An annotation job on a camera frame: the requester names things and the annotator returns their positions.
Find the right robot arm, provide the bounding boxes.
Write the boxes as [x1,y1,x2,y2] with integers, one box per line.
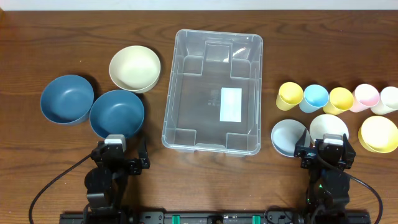
[294,130,356,216]

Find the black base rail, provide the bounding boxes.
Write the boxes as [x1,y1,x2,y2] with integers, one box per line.
[59,210,371,224]

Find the white cup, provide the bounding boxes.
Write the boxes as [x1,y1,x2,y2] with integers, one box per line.
[371,86,398,115]

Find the beige bowl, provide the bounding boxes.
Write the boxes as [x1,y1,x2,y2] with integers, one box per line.
[109,45,161,93]

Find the yellow cup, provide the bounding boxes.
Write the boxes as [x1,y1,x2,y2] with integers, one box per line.
[276,82,304,111]
[323,87,354,115]

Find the pink cup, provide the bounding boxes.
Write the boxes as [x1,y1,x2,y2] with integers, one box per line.
[349,83,380,113]

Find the dark blue bowl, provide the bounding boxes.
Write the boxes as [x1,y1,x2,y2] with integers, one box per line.
[40,75,95,125]
[90,90,145,139]

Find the white small bowl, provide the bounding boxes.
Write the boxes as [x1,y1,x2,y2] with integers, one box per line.
[309,114,349,142]

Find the white label in container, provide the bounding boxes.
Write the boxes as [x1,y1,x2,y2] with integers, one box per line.
[220,87,242,123]

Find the light blue cup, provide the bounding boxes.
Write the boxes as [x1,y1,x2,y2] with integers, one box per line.
[299,84,329,113]

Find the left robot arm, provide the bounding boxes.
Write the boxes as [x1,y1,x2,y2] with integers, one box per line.
[84,134,150,223]

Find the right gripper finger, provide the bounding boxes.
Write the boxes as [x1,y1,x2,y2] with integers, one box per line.
[295,129,308,149]
[343,134,356,156]

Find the yellow small bowl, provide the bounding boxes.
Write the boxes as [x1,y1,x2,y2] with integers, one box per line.
[358,116,397,153]

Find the clear plastic storage container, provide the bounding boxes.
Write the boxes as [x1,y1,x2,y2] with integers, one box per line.
[162,29,264,156]

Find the light blue small bowl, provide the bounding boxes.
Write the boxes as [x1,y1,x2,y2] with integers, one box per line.
[271,119,311,157]

